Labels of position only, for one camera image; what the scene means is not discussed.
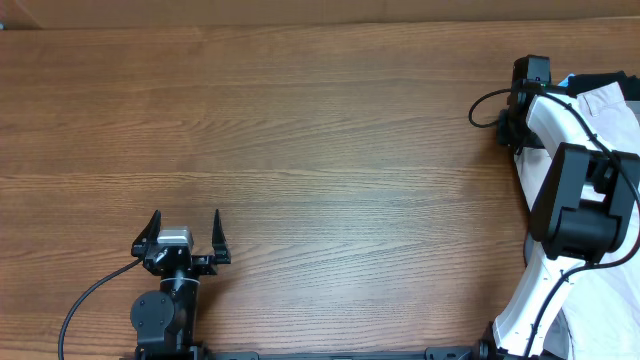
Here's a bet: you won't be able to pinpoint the black garment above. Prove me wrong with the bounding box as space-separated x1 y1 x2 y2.
567 71 639 101

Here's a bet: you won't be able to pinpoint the grey shorts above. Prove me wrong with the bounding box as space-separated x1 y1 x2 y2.
515 97 639 359

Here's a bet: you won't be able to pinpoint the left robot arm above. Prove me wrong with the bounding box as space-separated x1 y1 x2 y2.
130 211 231 359

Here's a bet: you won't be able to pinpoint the beige shorts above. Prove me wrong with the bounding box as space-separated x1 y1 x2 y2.
543 83 639 359

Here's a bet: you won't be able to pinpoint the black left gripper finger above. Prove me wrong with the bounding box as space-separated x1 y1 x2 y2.
211 209 229 258
133 210 162 246

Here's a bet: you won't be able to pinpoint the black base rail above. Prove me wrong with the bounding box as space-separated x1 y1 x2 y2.
127 345 495 360

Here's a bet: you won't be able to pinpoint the light blue garment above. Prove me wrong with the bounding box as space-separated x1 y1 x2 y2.
557 73 575 94

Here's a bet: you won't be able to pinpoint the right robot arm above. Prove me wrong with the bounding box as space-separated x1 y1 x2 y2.
488 55 639 359

